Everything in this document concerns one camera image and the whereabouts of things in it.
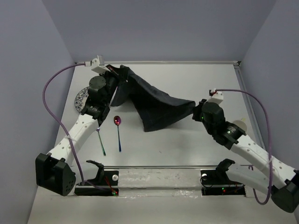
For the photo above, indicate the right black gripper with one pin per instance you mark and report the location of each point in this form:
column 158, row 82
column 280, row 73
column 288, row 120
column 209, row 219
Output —
column 197, row 109

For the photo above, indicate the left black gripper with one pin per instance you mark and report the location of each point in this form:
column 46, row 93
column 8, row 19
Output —
column 114, row 73

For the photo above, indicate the dark checked cloth napkin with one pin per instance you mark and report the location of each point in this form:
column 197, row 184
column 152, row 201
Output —
column 156, row 108

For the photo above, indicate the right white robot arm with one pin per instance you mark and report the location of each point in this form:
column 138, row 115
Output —
column 273, row 177

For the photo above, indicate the blue floral plate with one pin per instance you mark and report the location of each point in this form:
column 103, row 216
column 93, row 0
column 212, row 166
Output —
column 81, row 99

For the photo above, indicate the pale yellow paper cup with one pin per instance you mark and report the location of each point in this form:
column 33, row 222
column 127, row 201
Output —
column 241, row 126

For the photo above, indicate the iridescent spoon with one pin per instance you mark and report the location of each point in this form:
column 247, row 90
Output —
column 117, row 122

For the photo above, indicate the iridescent fork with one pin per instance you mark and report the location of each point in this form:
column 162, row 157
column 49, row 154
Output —
column 101, row 143

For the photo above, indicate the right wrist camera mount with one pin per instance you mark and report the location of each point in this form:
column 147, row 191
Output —
column 215, row 96

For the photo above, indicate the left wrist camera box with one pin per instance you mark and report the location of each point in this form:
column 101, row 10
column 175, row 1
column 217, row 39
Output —
column 98, row 64

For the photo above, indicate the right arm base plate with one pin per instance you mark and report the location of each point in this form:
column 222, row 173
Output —
column 215, row 182

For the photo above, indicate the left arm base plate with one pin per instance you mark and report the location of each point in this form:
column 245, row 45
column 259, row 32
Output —
column 99, row 181

